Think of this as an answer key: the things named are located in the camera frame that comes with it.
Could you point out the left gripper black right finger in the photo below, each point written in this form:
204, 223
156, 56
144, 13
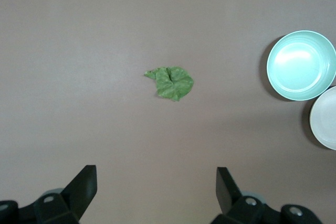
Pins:
228, 192

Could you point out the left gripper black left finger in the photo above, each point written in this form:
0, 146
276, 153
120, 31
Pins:
78, 192

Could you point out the green lettuce leaf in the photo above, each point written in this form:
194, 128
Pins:
173, 83

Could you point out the beige plate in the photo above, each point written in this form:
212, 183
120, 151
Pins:
325, 119

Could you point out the brown table cover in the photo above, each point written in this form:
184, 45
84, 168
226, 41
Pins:
105, 51

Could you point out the pale green plate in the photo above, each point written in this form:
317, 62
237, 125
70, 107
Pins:
299, 66

